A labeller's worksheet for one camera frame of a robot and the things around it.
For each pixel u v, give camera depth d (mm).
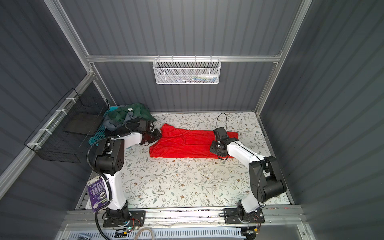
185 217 754
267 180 452
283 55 868
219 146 669
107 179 565
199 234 770
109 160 550
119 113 956
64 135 716
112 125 932
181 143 1018
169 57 882
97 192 792
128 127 833
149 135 888
